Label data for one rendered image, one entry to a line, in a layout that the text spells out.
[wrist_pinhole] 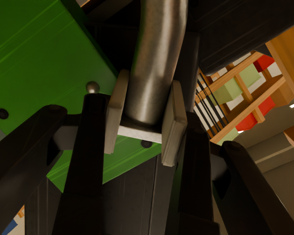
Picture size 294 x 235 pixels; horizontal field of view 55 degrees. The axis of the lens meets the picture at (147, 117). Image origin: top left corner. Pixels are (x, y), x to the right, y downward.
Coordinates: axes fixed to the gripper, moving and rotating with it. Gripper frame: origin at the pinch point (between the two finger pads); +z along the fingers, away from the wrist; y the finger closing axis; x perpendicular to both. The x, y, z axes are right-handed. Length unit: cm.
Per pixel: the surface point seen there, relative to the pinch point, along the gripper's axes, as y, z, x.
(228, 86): 103, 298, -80
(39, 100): -8.4, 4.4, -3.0
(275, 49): 39, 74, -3
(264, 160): 351, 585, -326
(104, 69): -3.6, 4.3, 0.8
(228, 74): 99, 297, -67
